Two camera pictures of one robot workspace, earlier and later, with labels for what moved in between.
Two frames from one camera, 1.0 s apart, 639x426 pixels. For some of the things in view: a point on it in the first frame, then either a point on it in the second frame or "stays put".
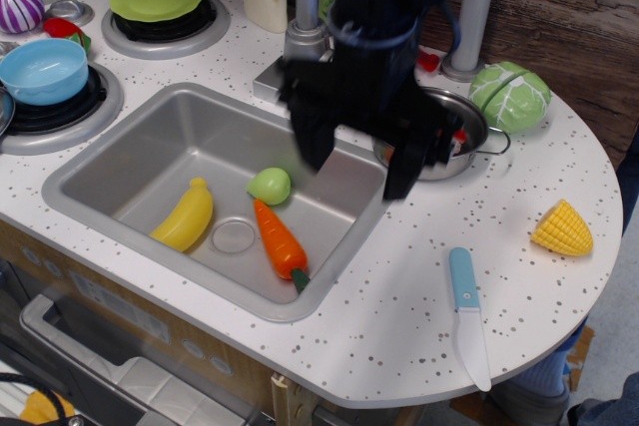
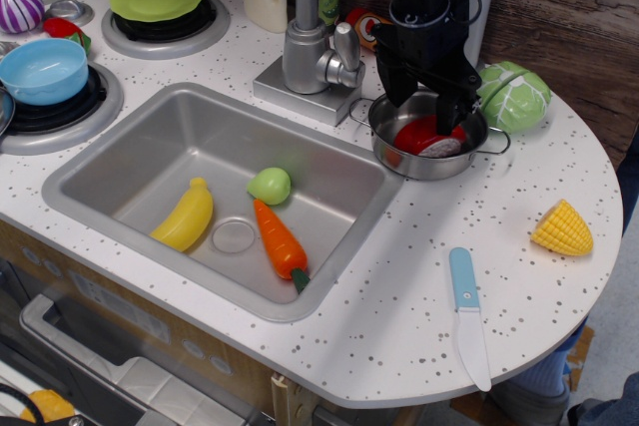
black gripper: [361, 82] -> [428, 46]
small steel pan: [470, 121] stays put
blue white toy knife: [470, 332] stays put
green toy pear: [271, 186] stays put
